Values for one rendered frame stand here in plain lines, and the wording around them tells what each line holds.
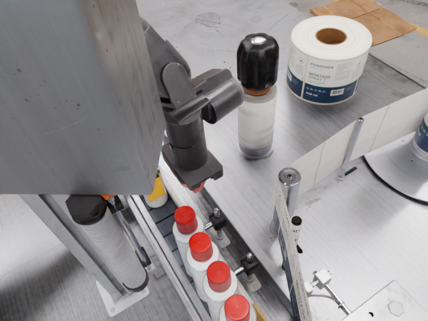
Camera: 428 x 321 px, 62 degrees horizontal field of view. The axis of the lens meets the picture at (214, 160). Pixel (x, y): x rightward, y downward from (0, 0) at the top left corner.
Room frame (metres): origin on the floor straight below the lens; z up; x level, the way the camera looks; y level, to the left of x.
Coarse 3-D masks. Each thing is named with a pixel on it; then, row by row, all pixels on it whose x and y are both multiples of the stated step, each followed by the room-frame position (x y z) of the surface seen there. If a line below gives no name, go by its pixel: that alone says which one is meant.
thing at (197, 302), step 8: (136, 200) 0.40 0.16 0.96; (144, 208) 0.37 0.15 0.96; (144, 216) 0.36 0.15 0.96; (152, 224) 0.34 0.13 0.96; (160, 240) 0.30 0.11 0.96; (168, 248) 0.28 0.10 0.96; (168, 256) 0.27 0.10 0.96; (176, 264) 0.25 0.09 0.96; (176, 272) 0.24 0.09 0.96; (184, 280) 0.22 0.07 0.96; (184, 288) 0.21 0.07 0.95; (192, 288) 0.21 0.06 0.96; (192, 296) 0.19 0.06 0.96; (200, 304) 0.18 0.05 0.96; (200, 312) 0.17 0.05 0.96; (208, 320) 0.15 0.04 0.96
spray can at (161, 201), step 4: (160, 176) 0.44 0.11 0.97; (164, 188) 0.44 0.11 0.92; (144, 196) 0.43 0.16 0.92; (164, 196) 0.43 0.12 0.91; (156, 200) 0.42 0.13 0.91; (160, 200) 0.43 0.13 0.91; (164, 200) 0.43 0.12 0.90; (148, 204) 0.43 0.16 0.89; (152, 204) 0.42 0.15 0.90; (156, 204) 0.42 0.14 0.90; (160, 204) 0.42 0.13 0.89; (164, 204) 0.43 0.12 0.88
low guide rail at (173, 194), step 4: (160, 172) 0.50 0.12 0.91; (164, 176) 0.48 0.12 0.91; (164, 180) 0.47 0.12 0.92; (164, 184) 0.46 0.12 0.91; (168, 184) 0.46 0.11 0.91; (168, 188) 0.45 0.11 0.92; (172, 188) 0.45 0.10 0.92; (168, 192) 0.45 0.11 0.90; (172, 192) 0.44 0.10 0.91; (172, 196) 0.43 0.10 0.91; (176, 196) 0.43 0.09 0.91; (176, 200) 0.42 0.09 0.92; (180, 200) 0.41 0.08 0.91; (176, 204) 0.41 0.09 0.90; (180, 204) 0.40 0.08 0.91; (184, 204) 0.40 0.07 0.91; (240, 288) 0.22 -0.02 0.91; (240, 292) 0.21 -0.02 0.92; (244, 296) 0.20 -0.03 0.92; (248, 300) 0.19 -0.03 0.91
